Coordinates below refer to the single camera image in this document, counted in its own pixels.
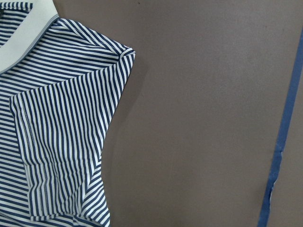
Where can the navy white striped polo shirt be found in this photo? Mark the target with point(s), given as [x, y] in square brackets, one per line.
[60, 84]

